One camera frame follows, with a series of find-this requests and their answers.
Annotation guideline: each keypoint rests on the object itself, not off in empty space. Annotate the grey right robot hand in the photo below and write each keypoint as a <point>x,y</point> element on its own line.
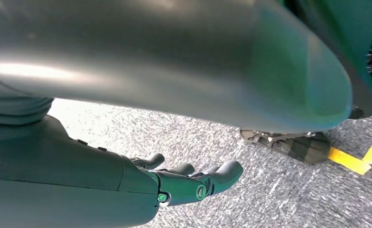
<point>63,176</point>

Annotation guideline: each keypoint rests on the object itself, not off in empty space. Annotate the black robot foot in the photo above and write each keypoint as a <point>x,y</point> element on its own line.
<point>308,151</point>

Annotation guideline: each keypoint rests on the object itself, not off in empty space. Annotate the yellow floor tape square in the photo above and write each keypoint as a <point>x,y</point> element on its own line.
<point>346,160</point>

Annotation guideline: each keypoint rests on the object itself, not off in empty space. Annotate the black robot leg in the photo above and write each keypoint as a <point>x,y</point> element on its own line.
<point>362,47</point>

